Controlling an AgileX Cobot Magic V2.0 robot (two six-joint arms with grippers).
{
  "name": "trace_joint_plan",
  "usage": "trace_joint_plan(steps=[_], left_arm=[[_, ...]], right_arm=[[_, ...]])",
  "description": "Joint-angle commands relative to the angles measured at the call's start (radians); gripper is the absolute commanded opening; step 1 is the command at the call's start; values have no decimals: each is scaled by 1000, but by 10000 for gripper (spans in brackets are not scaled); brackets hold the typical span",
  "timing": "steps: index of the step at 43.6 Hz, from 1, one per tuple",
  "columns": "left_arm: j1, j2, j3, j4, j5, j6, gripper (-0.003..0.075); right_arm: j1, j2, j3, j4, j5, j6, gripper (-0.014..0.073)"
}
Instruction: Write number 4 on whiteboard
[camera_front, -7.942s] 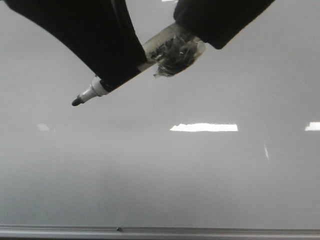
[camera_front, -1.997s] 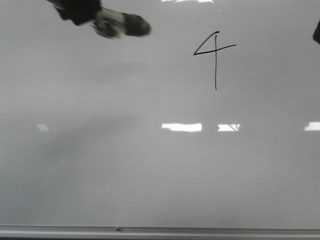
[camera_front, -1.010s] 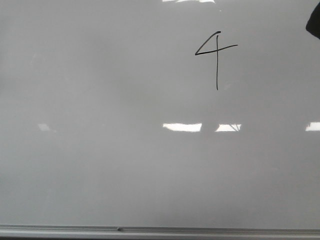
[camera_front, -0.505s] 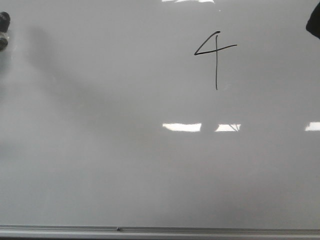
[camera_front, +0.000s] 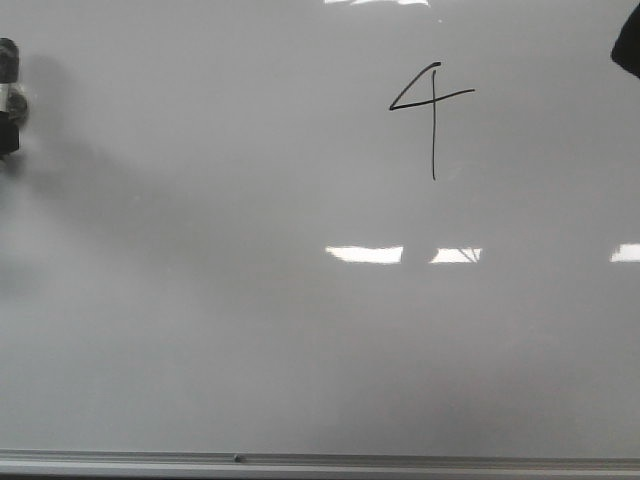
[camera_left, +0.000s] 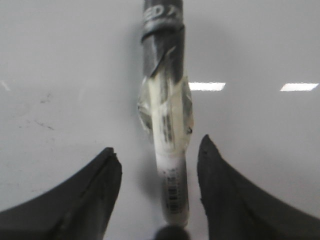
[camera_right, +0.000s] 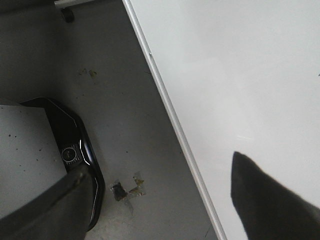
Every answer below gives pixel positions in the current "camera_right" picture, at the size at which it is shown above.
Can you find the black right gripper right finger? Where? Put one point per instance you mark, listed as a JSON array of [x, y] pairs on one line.
[[267, 209]]

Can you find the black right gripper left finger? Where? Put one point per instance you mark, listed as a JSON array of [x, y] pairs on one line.
[[60, 213]]

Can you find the glossy black robot base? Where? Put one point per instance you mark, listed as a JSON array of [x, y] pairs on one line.
[[74, 146]]

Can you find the torn tape residue on floor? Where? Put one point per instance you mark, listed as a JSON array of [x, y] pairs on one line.
[[120, 194]]

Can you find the black caster wheel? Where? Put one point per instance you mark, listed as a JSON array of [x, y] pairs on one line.
[[67, 15]]

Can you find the white whiteboard with aluminium frame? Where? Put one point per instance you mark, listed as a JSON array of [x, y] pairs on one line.
[[237, 75]]

